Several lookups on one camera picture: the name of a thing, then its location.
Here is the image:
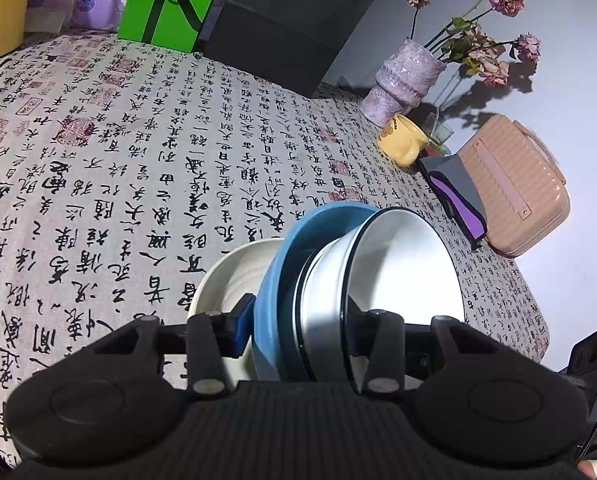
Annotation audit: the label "cream plate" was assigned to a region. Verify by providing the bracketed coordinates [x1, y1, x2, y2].
[188, 238, 282, 398]

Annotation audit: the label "blue bowl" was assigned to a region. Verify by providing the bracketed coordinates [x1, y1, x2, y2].
[252, 202, 378, 382]

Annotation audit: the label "white bowl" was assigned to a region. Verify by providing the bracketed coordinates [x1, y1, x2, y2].
[340, 206, 467, 395]
[294, 230, 368, 389]

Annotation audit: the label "person right hand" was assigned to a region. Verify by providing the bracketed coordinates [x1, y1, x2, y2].
[577, 460, 597, 480]

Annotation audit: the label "pink small suitcase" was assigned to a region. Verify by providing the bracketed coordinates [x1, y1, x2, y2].
[458, 115, 571, 258]

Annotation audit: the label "grey purple pouch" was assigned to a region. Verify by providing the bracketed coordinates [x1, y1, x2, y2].
[417, 154, 487, 250]

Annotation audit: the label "yellow mug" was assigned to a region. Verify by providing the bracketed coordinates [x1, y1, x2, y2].
[377, 114, 430, 168]

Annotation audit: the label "glass cup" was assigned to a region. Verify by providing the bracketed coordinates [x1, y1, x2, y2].
[422, 113, 454, 155]

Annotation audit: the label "purple ceramic vase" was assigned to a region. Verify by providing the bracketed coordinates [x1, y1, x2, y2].
[359, 39, 446, 127]

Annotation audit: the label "black paper bag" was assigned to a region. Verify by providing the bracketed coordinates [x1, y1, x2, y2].
[204, 0, 373, 98]

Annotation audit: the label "green paper bag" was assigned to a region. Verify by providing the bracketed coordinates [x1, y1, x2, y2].
[118, 0, 214, 53]

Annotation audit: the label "dried pink flowers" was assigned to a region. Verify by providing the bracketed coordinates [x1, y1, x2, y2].
[391, 0, 541, 91]

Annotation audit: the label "purple tissue pack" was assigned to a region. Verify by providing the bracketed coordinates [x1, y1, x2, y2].
[24, 0, 127, 34]

